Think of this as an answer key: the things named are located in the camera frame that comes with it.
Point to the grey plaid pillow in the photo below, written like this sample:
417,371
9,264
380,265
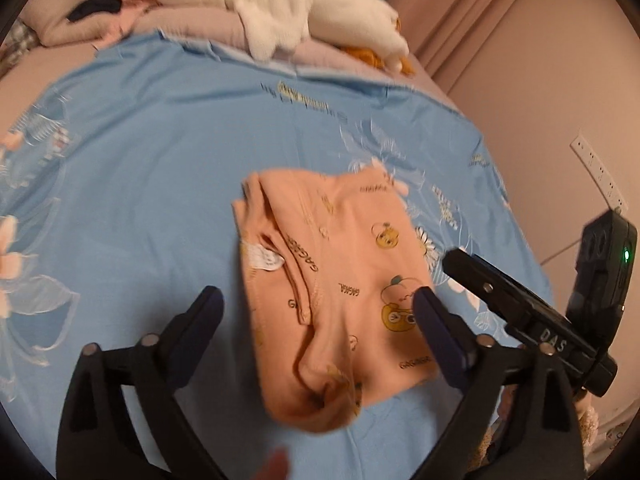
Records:
20,40

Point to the orange printed baby romper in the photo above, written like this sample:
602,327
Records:
340,270

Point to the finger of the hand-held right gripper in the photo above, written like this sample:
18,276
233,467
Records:
480,280

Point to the beige fuzzy cloth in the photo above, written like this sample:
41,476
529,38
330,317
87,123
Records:
587,420

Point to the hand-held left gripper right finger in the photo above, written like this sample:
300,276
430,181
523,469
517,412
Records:
440,340

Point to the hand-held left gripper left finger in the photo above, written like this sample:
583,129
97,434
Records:
200,330

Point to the person's left hand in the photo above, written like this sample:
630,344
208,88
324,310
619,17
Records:
272,467

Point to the white wall socket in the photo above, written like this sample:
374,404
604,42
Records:
597,170

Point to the blue floral blanket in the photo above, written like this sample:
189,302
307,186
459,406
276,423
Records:
150,160

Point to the dark navy garment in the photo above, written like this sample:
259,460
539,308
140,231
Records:
100,5

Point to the white goose plush toy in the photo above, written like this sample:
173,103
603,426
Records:
300,5

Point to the pink curtain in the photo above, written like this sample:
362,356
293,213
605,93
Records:
450,0

